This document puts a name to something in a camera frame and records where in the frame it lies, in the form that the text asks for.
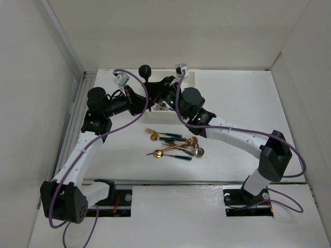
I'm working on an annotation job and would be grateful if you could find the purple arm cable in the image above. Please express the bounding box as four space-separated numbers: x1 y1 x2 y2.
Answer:
175 72 307 214
49 68 152 248

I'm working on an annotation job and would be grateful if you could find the gold spoon green handle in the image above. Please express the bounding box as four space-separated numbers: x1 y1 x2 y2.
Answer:
150 131 183 142

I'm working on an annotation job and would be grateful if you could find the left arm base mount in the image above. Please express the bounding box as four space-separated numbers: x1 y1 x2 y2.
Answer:
96 186 132 218

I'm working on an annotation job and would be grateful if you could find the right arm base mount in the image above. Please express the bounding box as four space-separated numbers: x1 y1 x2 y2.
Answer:
223 185 274 217

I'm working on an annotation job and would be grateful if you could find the silver fork shiny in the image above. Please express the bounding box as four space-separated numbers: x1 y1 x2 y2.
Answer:
153 102 173 111

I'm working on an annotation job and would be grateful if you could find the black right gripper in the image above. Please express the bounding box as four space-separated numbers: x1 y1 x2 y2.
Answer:
142 76 188 121

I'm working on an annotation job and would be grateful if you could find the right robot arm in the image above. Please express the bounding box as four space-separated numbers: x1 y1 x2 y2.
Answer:
148 76 292 205

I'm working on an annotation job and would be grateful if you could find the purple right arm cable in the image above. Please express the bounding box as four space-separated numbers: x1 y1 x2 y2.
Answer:
175 72 307 214

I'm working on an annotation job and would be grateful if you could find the gold round spoon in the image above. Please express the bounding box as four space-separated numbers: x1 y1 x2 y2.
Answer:
153 151 192 161

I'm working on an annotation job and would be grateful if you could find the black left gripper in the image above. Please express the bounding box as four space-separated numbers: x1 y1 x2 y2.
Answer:
103 85 154 118

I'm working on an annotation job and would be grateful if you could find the black round spoon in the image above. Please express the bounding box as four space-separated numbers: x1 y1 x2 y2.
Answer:
138 65 164 90

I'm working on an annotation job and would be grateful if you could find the silver round spoon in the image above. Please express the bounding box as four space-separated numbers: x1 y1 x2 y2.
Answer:
181 147 204 158

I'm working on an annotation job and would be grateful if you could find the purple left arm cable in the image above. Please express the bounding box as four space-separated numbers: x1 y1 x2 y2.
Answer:
49 68 152 248

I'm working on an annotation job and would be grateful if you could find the copper round spoon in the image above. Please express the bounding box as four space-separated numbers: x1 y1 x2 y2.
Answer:
147 137 200 155

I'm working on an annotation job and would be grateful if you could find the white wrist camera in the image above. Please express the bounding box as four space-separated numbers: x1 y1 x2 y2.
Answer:
113 72 130 87
175 63 188 78

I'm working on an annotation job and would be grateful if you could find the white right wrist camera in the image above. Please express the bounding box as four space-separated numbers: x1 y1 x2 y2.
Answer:
175 63 188 78

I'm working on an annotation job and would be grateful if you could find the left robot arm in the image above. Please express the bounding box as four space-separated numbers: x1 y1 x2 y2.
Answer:
40 86 152 229

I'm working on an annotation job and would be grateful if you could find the white near container tray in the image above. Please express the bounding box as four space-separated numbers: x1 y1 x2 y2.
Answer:
145 104 180 125

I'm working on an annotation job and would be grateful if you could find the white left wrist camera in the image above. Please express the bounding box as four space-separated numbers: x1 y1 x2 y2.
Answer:
113 72 130 87

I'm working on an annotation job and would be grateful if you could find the gold fork green handle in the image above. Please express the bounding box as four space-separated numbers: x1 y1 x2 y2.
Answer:
145 128 187 141

